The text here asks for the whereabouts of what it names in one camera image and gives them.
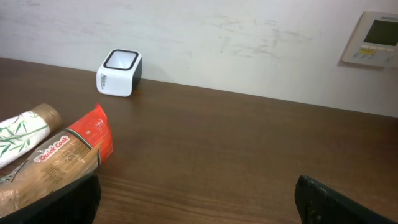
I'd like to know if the white barcode scanner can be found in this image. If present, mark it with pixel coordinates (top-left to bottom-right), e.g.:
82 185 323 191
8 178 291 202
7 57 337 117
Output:
96 49 142 97

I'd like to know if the white bamboo conditioner tube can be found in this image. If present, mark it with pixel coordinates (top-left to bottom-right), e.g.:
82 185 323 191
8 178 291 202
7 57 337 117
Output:
1 103 62 167

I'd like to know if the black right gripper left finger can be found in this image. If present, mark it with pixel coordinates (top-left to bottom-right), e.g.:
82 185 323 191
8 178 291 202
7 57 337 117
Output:
1 174 101 224

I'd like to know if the wall thermostat panel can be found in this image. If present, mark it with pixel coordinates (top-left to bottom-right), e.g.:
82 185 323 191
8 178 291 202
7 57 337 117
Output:
341 11 397 68

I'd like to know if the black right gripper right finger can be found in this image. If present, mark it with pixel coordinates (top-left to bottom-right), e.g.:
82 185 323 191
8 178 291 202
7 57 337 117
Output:
294 175 397 224

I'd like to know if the spaghetti pasta package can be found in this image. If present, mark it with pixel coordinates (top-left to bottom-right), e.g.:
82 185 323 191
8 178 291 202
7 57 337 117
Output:
1 104 114 217

